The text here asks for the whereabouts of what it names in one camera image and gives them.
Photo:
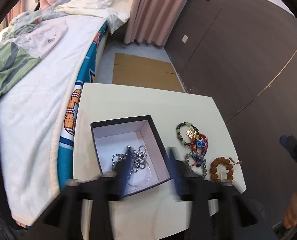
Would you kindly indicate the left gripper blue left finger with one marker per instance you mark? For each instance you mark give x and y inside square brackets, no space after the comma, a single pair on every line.
[122,169]

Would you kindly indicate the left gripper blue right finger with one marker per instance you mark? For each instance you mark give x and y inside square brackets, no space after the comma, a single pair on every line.
[177,171]

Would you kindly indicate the gold butterfly brooch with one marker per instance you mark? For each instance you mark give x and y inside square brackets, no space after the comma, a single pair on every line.
[190,132]

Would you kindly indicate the black square jewelry box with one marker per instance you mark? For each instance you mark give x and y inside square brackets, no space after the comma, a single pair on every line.
[136,143]

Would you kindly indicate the brown cardboard floor sheet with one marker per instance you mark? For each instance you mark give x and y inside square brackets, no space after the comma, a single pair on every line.
[130,70]

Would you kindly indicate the bed with white blanket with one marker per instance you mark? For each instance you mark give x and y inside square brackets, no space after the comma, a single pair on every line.
[38,117]

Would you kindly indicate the white printed t-shirt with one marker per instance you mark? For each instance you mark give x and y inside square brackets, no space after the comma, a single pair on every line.
[42,40]

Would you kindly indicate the green grey patterned garment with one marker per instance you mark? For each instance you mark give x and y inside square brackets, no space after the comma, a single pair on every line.
[15,63]

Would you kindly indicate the white duvet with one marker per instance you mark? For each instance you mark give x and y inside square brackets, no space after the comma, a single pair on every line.
[116,12]

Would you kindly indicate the pink curtain near bed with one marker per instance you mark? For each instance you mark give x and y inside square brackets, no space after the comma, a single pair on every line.
[151,21]

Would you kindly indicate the light blue crumpled garment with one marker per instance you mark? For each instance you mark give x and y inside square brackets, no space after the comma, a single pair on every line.
[22,24]

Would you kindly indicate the white wall socket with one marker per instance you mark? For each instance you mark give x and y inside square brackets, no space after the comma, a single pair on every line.
[184,39]

